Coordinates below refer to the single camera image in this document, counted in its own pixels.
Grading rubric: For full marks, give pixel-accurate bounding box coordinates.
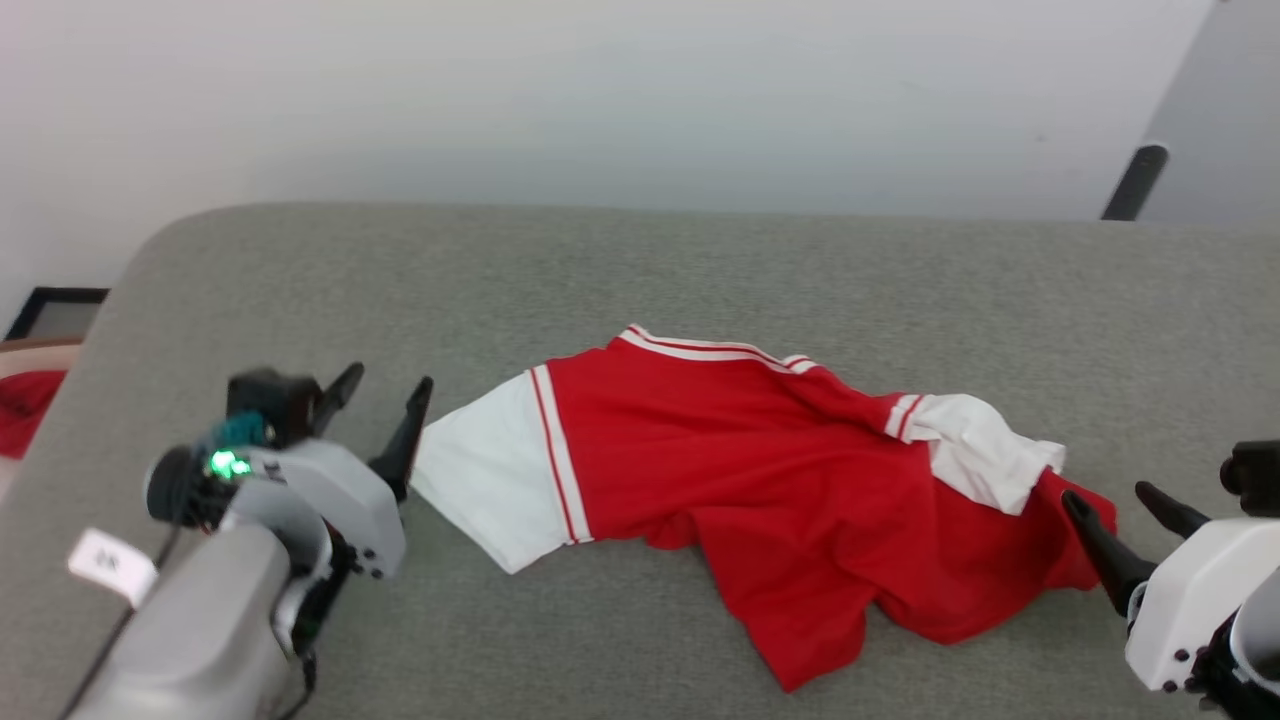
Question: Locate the red cloth in basket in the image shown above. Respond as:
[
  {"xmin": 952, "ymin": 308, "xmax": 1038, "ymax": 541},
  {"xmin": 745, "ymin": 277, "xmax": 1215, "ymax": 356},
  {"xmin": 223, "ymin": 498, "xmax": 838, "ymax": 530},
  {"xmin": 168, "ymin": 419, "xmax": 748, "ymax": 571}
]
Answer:
[{"xmin": 0, "ymin": 368, "xmax": 69, "ymax": 462}]

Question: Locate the black floor frame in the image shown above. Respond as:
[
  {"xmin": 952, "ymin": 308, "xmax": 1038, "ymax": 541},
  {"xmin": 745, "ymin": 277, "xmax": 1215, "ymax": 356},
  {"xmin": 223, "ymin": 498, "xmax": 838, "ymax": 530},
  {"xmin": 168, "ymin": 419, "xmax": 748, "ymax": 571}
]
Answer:
[{"xmin": 4, "ymin": 286, "xmax": 110, "ymax": 342}]

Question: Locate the grey fabric sofa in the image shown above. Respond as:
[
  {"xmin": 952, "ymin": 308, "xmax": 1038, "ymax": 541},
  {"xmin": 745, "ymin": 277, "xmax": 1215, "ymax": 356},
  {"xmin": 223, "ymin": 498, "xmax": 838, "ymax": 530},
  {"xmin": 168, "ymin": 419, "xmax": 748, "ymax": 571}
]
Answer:
[{"xmin": 0, "ymin": 203, "xmax": 1280, "ymax": 720}]

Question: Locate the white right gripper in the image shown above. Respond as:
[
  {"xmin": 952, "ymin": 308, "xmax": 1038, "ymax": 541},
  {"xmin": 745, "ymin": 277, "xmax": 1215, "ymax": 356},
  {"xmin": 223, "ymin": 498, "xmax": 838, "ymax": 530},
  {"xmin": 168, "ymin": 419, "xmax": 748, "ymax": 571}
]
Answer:
[{"xmin": 1061, "ymin": 481, "xmax": 1280, "ymax": 694}]

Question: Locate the teal left cable connector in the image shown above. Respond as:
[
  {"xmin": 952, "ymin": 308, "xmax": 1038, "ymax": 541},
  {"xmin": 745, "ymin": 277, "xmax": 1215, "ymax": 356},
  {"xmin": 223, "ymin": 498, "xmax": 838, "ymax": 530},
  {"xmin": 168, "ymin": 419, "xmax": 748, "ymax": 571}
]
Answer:
[{"xmin": 212, "ymin": 413, "xmax": 273, "ymax": 453}]

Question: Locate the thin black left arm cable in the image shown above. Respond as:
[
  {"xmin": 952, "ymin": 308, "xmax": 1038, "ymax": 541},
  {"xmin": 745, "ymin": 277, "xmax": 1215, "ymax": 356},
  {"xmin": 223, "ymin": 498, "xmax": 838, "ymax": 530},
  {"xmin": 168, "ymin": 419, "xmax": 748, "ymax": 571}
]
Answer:
[{"xmin": 60, "ymin": 525, "xmax": 186, "ymax": 720}]

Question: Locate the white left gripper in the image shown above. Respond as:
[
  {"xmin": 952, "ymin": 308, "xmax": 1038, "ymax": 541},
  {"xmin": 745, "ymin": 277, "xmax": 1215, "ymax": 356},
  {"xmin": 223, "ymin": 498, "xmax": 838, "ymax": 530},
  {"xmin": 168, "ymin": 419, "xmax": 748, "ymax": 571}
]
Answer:
[{"xmin": 238, "ymin": 362, "xmax": 435, "ymax": 582}]

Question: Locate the black slanted bar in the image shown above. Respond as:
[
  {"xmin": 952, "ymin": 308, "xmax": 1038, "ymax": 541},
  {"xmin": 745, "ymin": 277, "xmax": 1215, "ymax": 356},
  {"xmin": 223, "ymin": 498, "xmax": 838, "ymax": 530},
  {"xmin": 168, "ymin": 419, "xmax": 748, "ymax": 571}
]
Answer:
[{"xmin": 1100, "ymin": 143, "xmax": 1171, "ymax": 223}]

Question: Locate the beige laundry basket brown rim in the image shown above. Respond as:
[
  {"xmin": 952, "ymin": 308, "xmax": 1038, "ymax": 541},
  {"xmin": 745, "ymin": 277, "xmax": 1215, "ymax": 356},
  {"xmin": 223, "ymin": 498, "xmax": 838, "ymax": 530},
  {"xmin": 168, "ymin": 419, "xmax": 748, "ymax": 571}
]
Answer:
[{"xmin": 0, "ymin": 337, "xmax": 87, "ymax": 501}]

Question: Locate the white paper label tag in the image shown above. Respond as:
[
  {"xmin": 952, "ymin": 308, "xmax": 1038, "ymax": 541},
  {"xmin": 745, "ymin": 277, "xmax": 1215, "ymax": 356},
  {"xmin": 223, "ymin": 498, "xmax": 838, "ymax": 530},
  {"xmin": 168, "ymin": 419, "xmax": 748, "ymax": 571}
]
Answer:
[{"xmin": 67, "ymin": 527, "xmax": 160, "ymax": 609}]

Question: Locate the red and white jersey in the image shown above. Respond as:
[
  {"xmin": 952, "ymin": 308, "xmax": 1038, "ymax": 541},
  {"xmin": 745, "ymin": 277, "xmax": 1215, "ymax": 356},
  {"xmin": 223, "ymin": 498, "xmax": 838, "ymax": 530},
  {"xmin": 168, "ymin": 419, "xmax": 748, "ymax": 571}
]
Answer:
[{"xmin": 410, "ymin": 324, "xmax": 1118, "ymax": 693}]

